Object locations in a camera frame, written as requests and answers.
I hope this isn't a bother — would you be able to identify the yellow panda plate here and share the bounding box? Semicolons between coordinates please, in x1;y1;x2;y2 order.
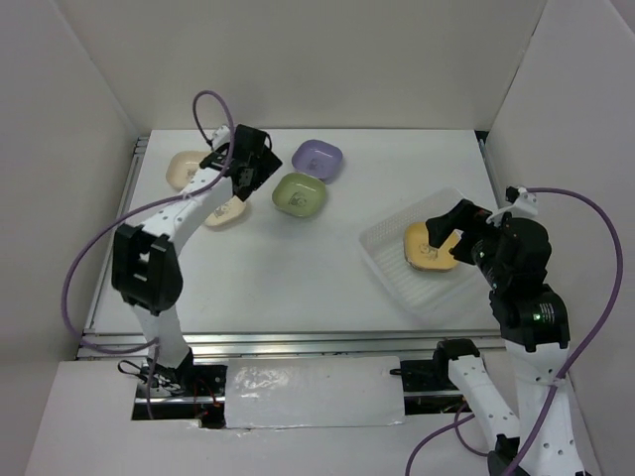
403;222;460;266

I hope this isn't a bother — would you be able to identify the green panda plate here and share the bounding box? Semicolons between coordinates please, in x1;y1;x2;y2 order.
272;173;326;218

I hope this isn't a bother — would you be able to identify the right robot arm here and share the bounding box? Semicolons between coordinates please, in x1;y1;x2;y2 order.
426;199;585;475

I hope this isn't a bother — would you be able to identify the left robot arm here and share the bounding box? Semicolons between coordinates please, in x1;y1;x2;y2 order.
111;124;282;396

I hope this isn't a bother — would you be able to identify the cream panda plate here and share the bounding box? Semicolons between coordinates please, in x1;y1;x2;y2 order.
204;196;248;228
166;151;209;191

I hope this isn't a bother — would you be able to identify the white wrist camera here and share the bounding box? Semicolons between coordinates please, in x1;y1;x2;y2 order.
486;186;538;227
207;125;231;149

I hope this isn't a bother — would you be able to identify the white foam cover panel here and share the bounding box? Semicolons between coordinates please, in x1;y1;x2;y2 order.
224;356;405;429

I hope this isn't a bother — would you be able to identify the brown panda plate front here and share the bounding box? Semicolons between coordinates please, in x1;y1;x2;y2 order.
408;262;457;273

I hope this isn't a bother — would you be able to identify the white perforated plastic bin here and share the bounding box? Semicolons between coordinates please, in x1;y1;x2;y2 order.
358;187;487;326

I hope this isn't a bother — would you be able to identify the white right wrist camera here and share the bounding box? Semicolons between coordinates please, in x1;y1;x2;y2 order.
486;186;538;227

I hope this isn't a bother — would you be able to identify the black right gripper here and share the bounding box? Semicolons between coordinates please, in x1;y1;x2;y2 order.
425;195;507;284

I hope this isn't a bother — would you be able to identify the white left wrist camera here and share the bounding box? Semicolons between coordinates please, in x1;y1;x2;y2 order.
207;125;231;149

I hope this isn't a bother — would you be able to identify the purple panda plate right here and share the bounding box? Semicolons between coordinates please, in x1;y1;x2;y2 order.
291;139;343;182

